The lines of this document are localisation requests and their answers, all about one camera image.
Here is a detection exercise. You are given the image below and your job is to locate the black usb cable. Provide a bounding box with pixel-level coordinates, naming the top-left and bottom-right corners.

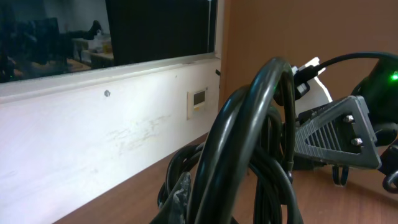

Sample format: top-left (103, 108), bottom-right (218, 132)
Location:
top-left (156, 56), bottom-right (305, 224)

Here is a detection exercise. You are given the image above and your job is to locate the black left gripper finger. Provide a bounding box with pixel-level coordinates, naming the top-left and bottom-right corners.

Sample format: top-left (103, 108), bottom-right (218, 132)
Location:
top-left (150, 172), bottom-right (191, 224)

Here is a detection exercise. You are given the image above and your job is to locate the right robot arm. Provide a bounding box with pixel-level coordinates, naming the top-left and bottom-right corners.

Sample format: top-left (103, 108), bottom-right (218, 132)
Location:
top-left (294, 54), bottom-right (397, 194)

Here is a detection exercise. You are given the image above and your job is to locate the white wall thermostat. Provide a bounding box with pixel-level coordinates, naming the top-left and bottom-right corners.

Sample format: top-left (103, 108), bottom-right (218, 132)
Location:
top-left (187, 87), bottom-right (208, 120)

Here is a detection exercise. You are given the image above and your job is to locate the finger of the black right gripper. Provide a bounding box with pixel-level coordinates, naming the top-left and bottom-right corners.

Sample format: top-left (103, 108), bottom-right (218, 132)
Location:
top-left (294, 96), bottom-right (381, 169)

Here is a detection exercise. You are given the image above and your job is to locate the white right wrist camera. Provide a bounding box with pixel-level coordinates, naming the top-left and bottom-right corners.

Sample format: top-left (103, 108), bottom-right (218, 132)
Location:
top-left (295, 68), bottom-right (333, 117)

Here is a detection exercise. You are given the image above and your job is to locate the right camera cable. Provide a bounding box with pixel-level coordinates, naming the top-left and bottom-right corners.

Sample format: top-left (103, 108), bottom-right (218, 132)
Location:
top-left (292, 51), bottom-right (398, 94)

